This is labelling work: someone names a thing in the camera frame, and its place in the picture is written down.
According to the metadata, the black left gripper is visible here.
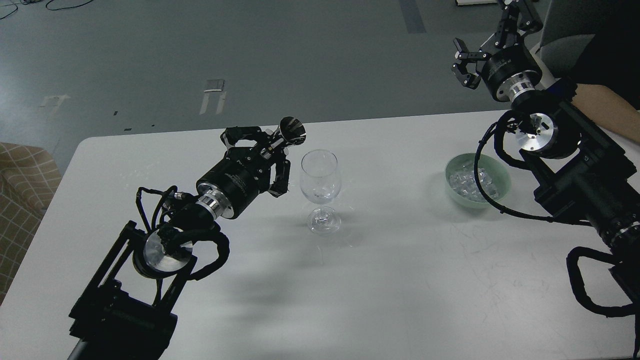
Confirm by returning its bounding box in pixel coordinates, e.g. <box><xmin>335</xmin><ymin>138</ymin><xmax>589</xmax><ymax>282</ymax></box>
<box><xmin>196</xmin><ymin>126</ymin><xmax>291</xmax><ymax>219</ymax></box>

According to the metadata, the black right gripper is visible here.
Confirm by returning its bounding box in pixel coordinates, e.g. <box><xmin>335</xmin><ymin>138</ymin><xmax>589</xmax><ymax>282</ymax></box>
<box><xmin>451</xmin><ymin>0</ymin><xmax>544</xmax><ymax>103</ymax></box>

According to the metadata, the steel double jigger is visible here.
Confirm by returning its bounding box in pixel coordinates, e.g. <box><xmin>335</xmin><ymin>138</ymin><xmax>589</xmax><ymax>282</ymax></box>
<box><xmin>267</xmin><ymin>116</ymin><xmax>307</xmax><ymax>151</ymax></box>

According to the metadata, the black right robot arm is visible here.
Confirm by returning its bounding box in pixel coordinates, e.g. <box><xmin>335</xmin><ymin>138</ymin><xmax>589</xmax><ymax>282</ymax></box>
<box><xmin>451</xmin><ymin>0</ymin><xmax>639</xmax><ymax>333</ymax></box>

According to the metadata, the person forearm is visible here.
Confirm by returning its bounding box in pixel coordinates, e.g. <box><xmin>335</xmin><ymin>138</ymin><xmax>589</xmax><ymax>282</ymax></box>
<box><xmin>572</xmin><ymin>83</ymin><xmax>640</xmax><ymax>145</ymax></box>

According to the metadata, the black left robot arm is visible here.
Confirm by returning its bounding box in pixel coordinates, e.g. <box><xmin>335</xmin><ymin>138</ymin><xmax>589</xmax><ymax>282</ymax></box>
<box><xmin>68</xmin><ymin>117</ymin><xmax>306</xmax><ymax>360</ymax></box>

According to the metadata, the clear wine glass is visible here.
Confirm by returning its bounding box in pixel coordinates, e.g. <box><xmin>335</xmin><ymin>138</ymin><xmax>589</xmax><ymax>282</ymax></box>
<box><xmin>299</xmin><ymin>149</ymin><xmax>342</xmax><ymax>235</ymax></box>

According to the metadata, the clear ice cubes pile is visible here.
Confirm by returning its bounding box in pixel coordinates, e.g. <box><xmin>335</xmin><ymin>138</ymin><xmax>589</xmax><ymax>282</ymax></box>
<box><xmin>448</xmin><ymin>161</ymin><xmax>505</xmax><ymax>203</ymax></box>

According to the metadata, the grey office chair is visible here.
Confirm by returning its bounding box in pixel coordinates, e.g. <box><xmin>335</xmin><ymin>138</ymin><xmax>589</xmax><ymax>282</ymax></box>
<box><xmin>530</xmin><ymin>0</ymin><xmax>620</xmax><ymax>87</ymax></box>

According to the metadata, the person black shirt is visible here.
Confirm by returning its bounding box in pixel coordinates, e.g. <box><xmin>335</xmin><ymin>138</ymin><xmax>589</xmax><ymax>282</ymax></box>
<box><xmin>569</xmin><ymin>0</ymin><xmax>640</xmax><ymax>110</ymax></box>

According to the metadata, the green bowl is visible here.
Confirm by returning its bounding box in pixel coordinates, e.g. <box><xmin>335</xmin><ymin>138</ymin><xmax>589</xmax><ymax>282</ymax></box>
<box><xmin>444</xmin><ymin>153</ymin><xmax>512</xmax><ymax>209</ymax></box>

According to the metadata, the brown checkered sofa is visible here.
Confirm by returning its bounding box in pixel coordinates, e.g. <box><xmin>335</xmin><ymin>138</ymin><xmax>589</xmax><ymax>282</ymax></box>
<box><xmin>0</xmin><ymin>142</ymin><xmax>62</xmax><ymax>301</ymax></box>

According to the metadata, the black floor cable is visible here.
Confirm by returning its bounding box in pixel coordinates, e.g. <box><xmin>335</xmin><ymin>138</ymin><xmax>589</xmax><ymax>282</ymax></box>
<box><xmin>0</xmin><ymin>0</ymin><xmax>96</xmax><ymax>20</ymax></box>

